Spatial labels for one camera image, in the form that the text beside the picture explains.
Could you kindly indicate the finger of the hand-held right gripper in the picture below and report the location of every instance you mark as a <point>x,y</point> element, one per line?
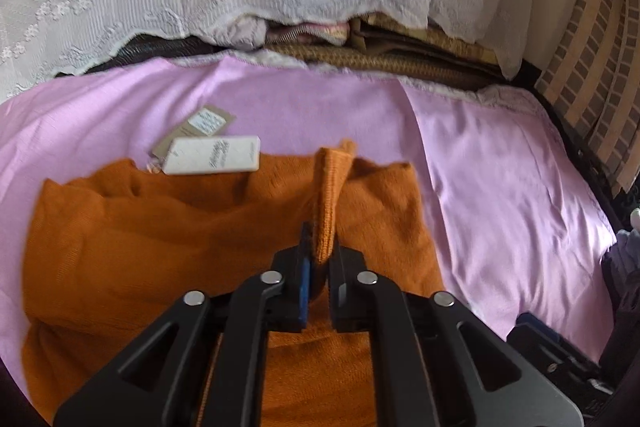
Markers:
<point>545,347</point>

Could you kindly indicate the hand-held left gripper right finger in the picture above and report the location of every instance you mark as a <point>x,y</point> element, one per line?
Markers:
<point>345,289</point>

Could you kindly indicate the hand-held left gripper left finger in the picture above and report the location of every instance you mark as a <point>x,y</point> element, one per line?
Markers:
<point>304,289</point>

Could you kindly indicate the orange knit garment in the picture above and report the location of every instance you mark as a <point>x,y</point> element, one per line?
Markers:
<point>150,232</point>

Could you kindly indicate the dark clothing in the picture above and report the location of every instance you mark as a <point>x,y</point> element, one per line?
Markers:
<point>622,267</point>

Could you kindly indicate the white paper hang tag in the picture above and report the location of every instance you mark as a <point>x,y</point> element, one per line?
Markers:
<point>212,155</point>

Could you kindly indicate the pink bed sheet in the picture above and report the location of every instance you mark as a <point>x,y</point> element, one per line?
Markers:
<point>500,187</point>

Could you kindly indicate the beige paper hang tag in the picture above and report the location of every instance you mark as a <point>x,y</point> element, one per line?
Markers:
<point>200,127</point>

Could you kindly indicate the pale quilted cloth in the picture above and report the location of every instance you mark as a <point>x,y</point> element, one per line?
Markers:
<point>280,34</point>

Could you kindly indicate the brown folded cloth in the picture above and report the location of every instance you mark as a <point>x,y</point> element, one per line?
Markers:
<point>400,34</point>

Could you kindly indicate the black patterned cloth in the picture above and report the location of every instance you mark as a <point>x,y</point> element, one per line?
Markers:
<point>150,49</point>

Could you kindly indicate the brick pattern curtain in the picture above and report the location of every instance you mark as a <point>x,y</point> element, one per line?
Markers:
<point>590,57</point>

